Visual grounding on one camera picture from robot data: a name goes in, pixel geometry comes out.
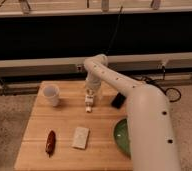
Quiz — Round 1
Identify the small white bottle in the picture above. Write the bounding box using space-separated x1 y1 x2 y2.
85 89 94 113

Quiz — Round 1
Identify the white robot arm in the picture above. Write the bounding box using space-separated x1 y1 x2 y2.
84 54 181 171

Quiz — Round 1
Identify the black smartphone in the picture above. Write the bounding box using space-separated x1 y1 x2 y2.
111 93 126 109

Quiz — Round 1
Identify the white plastic cup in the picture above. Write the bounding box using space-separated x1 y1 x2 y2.
42 84 59 107

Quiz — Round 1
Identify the wooden cutting board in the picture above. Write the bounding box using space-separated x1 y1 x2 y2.
15 81 132 171

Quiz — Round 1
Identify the brown red elongated object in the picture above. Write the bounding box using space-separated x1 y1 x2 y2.
45 130 56 156

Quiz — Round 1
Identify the black cable on floor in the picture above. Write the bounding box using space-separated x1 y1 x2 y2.
135 75 183 104

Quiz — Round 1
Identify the black hanging cable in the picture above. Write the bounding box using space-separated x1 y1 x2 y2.
103 5 124 57

